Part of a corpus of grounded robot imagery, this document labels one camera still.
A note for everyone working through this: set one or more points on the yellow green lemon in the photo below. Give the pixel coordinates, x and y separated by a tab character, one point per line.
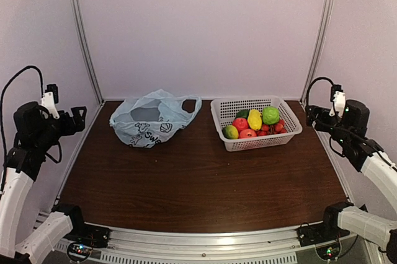
230	132

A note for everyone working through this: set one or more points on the yellow mango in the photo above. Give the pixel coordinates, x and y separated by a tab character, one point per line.
255	119

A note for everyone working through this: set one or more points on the aluminium corner post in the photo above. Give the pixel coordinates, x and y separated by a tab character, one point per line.
84	46
318	46

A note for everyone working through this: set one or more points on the left aluminium corner post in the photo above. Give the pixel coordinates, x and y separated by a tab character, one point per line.
84	46

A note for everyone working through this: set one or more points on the red apple with stem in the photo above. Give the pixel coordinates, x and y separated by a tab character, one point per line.
247	133

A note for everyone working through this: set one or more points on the red lychee bunch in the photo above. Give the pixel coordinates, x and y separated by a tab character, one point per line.
277	128

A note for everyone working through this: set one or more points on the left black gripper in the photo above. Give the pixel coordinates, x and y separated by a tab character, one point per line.
78	122

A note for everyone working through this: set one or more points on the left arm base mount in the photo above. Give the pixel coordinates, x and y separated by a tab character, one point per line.
87	236

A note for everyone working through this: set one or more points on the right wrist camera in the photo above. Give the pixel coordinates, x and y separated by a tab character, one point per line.
338	100

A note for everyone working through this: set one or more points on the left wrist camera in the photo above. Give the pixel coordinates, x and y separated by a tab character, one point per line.
49	100

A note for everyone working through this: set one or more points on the red fruit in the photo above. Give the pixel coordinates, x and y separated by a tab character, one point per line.
240	124

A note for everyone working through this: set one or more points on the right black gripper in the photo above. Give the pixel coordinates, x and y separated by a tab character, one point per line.
315	110

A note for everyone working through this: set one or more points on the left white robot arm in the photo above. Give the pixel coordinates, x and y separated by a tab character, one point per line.
21	169

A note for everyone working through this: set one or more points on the green apple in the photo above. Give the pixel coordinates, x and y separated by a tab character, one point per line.
270	115

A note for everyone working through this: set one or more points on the right aluminium corner post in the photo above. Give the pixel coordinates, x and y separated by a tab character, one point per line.
318	46

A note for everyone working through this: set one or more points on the green fruit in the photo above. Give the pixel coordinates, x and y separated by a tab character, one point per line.
243	114

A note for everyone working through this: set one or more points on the light blue printed plastic bag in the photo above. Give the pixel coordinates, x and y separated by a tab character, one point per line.
154	118

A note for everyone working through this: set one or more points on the aluminium front rail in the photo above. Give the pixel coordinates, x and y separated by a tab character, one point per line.
280	245

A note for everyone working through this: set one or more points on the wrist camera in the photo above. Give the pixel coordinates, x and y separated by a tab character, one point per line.
49	100
338	100

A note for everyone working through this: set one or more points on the white perforated plastic basket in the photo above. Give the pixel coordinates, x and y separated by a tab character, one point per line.
225	110

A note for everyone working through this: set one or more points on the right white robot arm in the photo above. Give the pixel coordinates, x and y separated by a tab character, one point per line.
368	173

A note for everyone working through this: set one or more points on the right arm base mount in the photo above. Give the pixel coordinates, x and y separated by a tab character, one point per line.
322	236

